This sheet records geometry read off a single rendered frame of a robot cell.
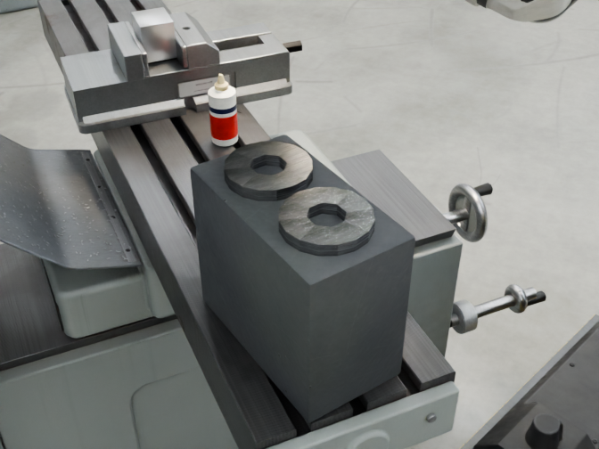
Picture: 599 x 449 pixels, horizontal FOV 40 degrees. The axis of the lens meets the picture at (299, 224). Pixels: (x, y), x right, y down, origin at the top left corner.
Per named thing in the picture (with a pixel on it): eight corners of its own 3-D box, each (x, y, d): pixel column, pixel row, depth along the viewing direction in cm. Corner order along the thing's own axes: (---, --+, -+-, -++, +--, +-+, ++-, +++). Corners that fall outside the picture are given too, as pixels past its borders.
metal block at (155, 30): (167, 42, 133) (163, 6, 129) (177, 57, 128) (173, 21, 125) (135, 47, 131) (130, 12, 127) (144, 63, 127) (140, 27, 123)
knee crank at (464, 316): (533, 290, 164) (538, 267, 160) (552, 309, 159) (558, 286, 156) (438, 322, 157) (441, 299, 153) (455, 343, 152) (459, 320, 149)
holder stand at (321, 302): (288, 262, 101) (286, 121, 89) (402, 373, 87) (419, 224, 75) (201, 299, 96) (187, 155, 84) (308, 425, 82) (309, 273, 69)
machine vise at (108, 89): (263, 55, 146) (261, -5, 139) (294, 93, 135) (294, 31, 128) (64, 91, 136) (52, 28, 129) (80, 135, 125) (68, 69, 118)
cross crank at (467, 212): (465, 215, 168) (473, 167, 161) (499, 248, 160) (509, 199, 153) (397, 234, 163) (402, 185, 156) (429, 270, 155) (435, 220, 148)
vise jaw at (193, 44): (198, 32, 137) (196, 9, 135) (220, 63, 128) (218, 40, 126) (162, 37, 135) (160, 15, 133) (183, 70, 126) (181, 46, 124)
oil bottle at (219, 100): (233, 130, 126) (229, 65, 119) (242, 143, 123) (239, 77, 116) (208, 136, 125) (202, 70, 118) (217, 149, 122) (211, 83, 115)
